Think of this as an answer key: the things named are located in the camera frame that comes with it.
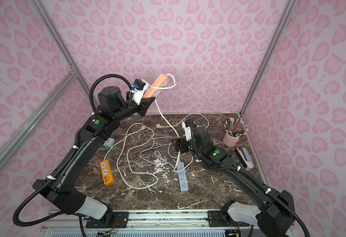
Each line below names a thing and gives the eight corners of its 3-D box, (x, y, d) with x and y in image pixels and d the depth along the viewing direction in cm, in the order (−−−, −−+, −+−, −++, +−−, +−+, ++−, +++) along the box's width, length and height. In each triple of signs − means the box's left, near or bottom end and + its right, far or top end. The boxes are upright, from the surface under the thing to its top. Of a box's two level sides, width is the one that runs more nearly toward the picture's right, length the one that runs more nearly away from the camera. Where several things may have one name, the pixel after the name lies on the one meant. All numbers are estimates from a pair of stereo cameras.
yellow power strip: (106, 187, 86) (104, 186, 83) (101, 164, 95) (99, 162, 93) (115, 183, 87) (113, 181, 85) (109, 161, 96) (107, 158, 94)
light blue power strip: (181, 192, 84) (181, 190, 81) (177, 164, 94) (177, 162, 92) (188, 191, 84) (188, 189, 81) (184, 164, 95) (184, 161, 92)
